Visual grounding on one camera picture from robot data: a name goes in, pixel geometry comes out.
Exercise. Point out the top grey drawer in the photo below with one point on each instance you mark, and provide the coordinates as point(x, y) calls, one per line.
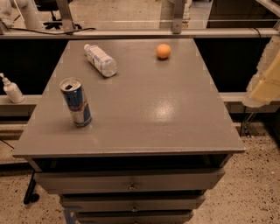
point(129, 181)

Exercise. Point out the clear plastic water bottle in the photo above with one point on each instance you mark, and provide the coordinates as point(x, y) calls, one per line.
point(105, 64)

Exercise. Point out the bottom grey drawer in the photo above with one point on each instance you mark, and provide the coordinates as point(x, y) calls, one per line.
point(147, 217)

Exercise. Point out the blue silver energy drink can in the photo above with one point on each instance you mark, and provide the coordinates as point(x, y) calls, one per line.
point(76, 101)

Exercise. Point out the grey metal rail frame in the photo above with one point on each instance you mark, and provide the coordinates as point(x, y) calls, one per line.
point(20, 19)

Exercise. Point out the middle grey drawer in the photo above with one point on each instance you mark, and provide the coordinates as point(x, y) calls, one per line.
point(133, 203)

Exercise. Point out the grey drawer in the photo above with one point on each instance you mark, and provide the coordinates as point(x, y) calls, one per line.
point(129, 181)
point(147, 217)
point(133, 203)

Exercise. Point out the grey drawer cabinet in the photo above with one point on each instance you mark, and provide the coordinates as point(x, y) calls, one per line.
point(152, 115)

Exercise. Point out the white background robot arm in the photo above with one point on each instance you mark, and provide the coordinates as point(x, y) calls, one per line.
point(145, 19)

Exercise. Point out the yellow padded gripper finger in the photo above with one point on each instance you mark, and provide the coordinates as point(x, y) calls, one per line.
point(267, 75)

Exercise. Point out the orange ball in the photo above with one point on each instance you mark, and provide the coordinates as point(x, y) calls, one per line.
point(163, 51)

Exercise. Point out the black office chair base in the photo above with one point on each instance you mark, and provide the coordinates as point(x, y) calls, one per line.
point(55, 22)

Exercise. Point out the white spray bottle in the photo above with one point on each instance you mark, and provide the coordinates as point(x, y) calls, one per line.
point(12, 90)

